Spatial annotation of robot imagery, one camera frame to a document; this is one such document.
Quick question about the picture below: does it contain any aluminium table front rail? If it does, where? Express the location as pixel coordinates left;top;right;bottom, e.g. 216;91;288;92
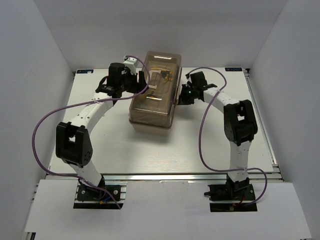
46;172;283;181

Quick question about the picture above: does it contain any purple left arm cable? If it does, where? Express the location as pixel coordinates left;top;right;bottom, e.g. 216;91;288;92
31;54;151;210

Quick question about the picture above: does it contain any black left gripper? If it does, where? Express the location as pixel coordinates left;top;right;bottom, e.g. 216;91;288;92
119;69;150;95

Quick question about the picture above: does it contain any blue label sticker right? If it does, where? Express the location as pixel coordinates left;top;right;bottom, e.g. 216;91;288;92
224;67;243;72

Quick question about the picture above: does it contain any long yellow black T-handle key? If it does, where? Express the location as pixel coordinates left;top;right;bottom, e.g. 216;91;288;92
163;75;174;84

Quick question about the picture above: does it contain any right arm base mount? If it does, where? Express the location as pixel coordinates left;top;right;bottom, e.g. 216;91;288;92
203;183;258;213

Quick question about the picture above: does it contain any beige plastic toolbox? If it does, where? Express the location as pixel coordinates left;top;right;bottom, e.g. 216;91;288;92
129;51;182;136

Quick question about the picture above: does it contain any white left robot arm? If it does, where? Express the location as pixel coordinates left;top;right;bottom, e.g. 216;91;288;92
55;57;147;200

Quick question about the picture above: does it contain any blue label sticker left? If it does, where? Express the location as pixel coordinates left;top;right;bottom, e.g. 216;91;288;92
76;69;94;74

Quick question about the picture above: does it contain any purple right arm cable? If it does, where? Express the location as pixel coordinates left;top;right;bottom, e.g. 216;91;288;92
185;67;268;206

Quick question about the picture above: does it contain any blue label sticker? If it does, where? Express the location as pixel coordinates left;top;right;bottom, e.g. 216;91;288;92
224;67;243;72
76;69;94;74

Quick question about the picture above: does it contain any yellow black T-handle hex key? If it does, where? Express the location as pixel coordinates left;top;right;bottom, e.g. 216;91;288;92
146;93;162;102

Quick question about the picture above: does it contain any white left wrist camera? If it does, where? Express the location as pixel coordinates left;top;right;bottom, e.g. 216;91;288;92
123;56;139;75

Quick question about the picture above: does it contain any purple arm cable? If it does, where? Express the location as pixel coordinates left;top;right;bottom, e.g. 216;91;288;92
185;67;268;206
31;54;151;210

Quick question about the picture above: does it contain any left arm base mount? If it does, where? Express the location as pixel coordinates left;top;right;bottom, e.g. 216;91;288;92
73;182;126;210

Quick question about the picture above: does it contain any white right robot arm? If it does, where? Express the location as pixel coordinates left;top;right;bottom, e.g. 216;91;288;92
178;70;258;200

